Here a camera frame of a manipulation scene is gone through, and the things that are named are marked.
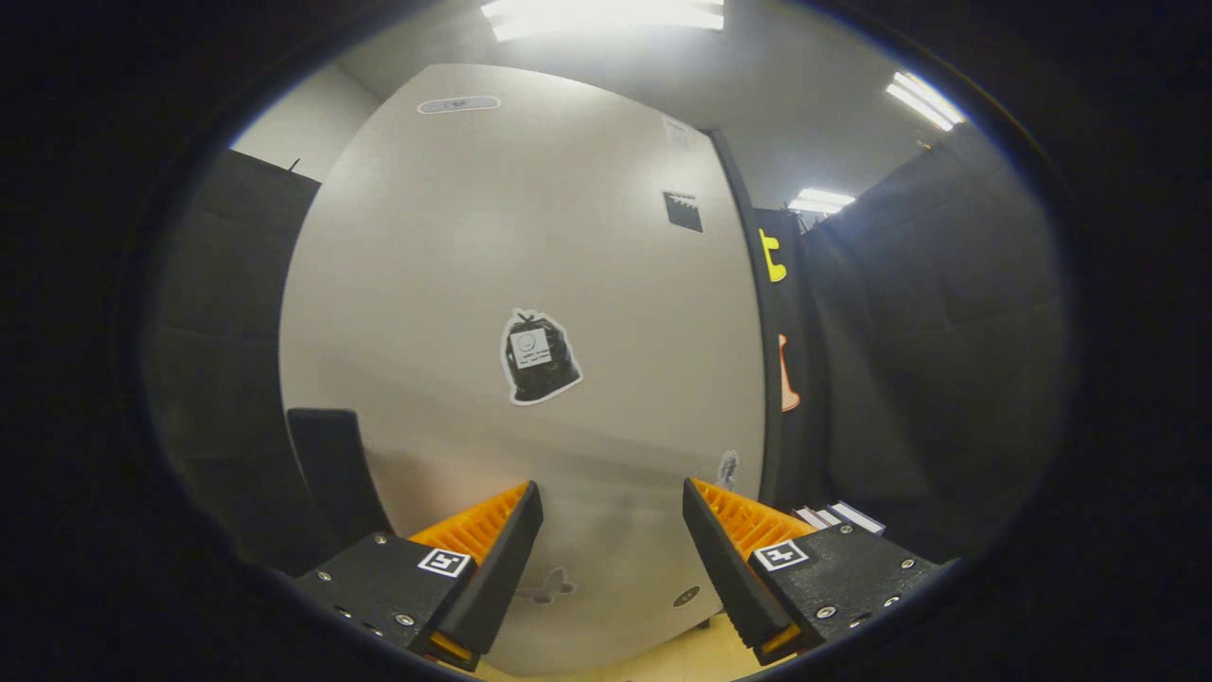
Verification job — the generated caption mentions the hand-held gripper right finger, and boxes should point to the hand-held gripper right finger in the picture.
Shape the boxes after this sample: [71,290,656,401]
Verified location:
[682,476,948,666]

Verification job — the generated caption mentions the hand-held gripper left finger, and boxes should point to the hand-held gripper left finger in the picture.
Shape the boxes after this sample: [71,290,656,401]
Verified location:
[284,479,545,672]

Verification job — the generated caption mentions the black door handle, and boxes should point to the black door handle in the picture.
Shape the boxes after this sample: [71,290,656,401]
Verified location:
[287,407,394,550]

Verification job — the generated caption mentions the light grey cabinet door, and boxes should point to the light grey cabinet door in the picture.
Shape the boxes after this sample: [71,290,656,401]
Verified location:
[279,63,766,675]

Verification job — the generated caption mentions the blue grey book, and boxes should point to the blue grey book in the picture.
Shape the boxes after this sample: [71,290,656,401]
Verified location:
[831,500,886,536]

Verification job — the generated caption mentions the dark grey cabinet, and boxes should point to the dark grey cabinet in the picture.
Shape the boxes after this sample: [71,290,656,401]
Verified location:
[705,128,789,512]

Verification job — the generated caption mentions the black backdrop cloth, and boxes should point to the black backdrop cloth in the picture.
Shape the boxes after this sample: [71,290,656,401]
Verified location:
[142,123,1071,569]

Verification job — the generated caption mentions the ceiling light panel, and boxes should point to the ceiling light panel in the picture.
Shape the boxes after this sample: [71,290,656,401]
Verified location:
[481,0,725,41]
[885,72,965,132]
[788,188,856,215]

